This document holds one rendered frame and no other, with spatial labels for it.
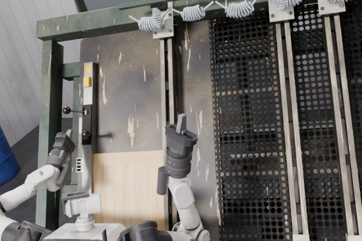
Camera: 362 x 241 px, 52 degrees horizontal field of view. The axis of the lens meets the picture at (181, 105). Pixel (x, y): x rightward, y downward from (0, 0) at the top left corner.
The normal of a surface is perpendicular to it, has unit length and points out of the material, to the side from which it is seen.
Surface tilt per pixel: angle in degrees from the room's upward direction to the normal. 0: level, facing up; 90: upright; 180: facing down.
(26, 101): 90
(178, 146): 78
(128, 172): 53
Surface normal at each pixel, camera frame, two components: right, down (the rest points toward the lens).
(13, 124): 0.93, -0.04
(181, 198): 0.36, 0.41
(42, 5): -0.30, 0.47
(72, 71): -0.29, -0.17
